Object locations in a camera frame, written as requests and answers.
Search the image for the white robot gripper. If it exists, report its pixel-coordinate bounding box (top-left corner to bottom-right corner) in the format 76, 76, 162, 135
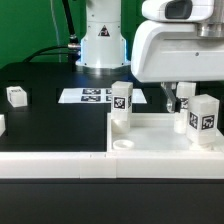
131, 0, 224, 113

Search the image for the white square table top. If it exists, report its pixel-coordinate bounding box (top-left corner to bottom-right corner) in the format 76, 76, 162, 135
107, 113, 224, 153

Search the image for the white sheet with tag markers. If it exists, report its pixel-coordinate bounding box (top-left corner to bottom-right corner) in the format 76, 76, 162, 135
58, 88, 148, 104

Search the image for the white U-shaped obstacle fence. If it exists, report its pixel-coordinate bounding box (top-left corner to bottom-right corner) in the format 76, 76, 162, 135
0, 115, 224, 180

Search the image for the black cable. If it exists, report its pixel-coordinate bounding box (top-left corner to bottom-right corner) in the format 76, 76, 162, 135
22, 0, 82, 64

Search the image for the grey thin cable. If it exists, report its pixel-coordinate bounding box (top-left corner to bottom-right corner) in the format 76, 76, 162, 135
50, 0, 63, 64

